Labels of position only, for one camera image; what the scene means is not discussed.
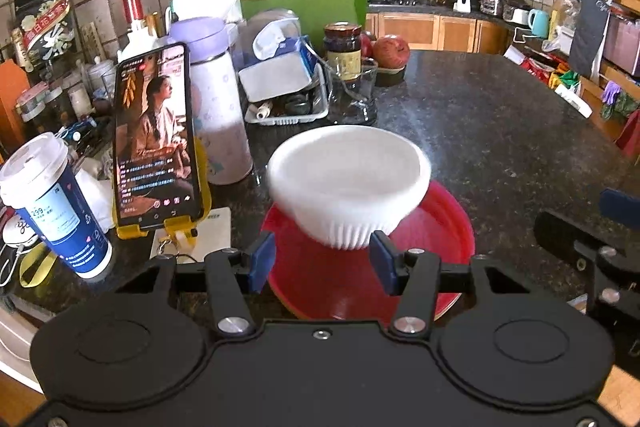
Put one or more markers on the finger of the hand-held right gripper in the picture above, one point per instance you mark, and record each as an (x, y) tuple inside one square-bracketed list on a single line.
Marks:
[(565, 232), (622, 204)]

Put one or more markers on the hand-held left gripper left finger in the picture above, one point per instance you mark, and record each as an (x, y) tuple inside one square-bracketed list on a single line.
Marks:
[(262, 259)]

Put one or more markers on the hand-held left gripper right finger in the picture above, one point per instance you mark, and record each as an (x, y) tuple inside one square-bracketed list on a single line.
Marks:
[(382, 262)]

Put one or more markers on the pink plastic plate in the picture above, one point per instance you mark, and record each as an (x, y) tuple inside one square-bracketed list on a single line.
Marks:
[(450, 237)]

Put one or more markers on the white ribbed plastic bowl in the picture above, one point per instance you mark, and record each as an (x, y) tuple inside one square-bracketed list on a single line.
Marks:
[(350, 187)]

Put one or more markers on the white stand base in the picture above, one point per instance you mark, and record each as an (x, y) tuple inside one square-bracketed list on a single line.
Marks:
[(215, 232)]

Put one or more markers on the yellow phone stand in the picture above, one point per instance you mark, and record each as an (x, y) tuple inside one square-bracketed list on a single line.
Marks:
[(200, 187)]

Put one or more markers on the purple rubber gloves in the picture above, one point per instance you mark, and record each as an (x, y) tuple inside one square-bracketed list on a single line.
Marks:
[(611, 94)]

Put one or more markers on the white thermos with purple lid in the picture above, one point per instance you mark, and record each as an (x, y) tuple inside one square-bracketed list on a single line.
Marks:
[(220, 127)]

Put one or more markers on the white drainer tray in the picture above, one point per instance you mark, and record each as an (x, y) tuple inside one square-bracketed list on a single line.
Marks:
[(287, 119)]

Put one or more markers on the black smartphone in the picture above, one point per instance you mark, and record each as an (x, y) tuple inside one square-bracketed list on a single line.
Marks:
[(155, 137)]

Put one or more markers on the clear glass cup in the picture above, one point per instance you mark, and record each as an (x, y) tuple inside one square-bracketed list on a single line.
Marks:
[(352, 99)]

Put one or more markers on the dark apron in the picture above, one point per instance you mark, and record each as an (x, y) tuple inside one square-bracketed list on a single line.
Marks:
[(590, 27)]

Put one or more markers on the teal mug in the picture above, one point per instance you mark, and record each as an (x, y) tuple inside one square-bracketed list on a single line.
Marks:
[(539, 23)]

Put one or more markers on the blue tissue pack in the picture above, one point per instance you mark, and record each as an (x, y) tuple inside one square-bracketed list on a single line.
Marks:
[(306, 57)]

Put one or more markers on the red apple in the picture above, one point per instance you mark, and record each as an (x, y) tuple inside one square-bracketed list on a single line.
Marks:
[(391, 52), (366, 44)]

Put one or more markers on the dark sauce jar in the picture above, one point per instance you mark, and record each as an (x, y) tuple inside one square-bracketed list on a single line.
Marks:
[(342, 52)]

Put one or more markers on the paper coffee cup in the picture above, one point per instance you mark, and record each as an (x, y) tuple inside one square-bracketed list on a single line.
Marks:
[(55, 207)]

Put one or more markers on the grey lidded container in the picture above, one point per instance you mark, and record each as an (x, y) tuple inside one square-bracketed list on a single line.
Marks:
[(272, 27)]

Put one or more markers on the wooden lower cabinets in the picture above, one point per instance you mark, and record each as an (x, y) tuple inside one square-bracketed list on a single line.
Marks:
[(440, 32)]

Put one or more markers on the green cutting board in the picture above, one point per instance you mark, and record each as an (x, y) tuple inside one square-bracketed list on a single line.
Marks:
[(325, 9)]

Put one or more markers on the gas stove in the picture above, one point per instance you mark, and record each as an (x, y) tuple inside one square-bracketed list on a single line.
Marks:
[(415, 1)]

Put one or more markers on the black snack bag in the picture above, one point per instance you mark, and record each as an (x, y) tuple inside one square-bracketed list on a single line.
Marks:
[(45, 27)]

